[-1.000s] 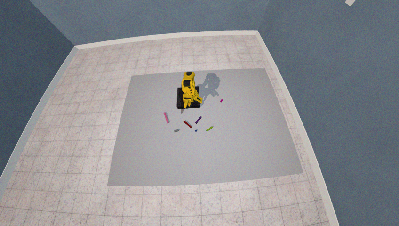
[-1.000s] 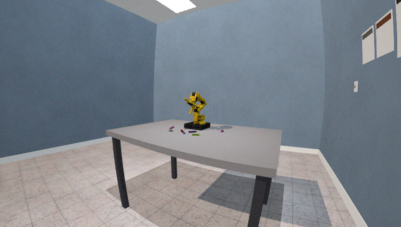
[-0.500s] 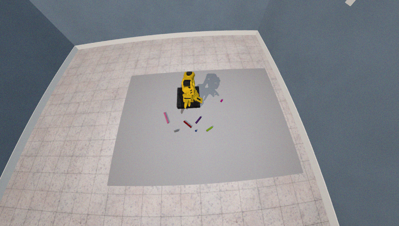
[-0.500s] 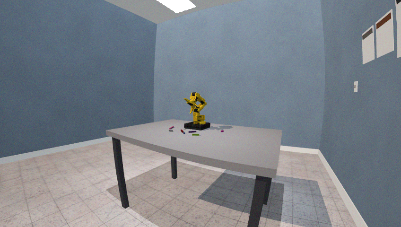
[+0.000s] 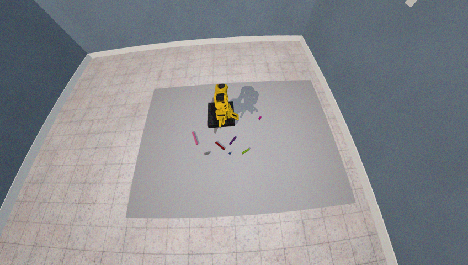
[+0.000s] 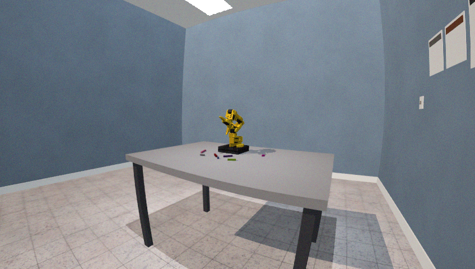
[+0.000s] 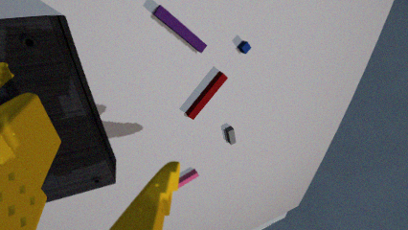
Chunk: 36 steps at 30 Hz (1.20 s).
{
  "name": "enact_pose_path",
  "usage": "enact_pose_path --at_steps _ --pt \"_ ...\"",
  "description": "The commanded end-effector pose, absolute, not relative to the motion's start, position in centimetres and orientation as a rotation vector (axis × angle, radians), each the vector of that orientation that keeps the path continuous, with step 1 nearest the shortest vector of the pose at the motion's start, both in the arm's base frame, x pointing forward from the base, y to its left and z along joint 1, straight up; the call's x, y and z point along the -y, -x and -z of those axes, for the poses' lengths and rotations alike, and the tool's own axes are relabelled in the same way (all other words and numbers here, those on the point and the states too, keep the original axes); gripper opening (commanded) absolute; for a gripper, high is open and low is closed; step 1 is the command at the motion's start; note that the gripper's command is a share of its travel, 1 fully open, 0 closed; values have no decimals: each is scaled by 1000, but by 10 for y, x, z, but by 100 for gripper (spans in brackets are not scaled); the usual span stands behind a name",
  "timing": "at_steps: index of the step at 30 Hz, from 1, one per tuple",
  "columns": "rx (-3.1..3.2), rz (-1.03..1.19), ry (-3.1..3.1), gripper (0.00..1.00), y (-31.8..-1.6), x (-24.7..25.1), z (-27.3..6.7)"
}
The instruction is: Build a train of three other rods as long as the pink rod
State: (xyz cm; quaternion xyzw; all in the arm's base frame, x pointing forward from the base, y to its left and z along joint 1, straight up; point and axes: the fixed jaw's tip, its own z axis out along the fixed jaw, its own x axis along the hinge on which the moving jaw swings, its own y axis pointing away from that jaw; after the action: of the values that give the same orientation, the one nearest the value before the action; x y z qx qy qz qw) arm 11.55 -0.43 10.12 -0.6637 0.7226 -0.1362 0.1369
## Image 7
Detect purple rod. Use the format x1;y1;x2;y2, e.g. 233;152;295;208
153;5;207;53

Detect dark red rod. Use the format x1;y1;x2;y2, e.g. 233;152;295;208
186;72;228;119

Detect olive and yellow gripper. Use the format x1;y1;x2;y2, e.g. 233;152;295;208
109;161;180;230

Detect pink rod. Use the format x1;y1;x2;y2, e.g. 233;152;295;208
178;170;199;189

